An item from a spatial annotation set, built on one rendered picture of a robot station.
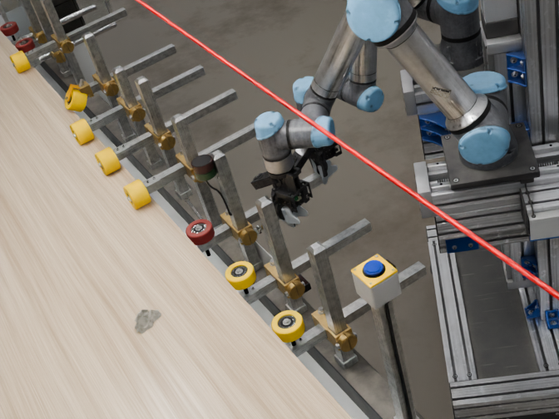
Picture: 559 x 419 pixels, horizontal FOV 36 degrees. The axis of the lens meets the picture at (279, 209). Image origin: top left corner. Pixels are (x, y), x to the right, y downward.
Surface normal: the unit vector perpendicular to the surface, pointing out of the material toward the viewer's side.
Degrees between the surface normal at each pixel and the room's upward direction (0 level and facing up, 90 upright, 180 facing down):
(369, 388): 0
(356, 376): 0
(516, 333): 0
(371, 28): 83
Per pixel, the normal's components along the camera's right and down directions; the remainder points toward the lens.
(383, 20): -0.25, 0.56
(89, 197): -0.22, -0.76
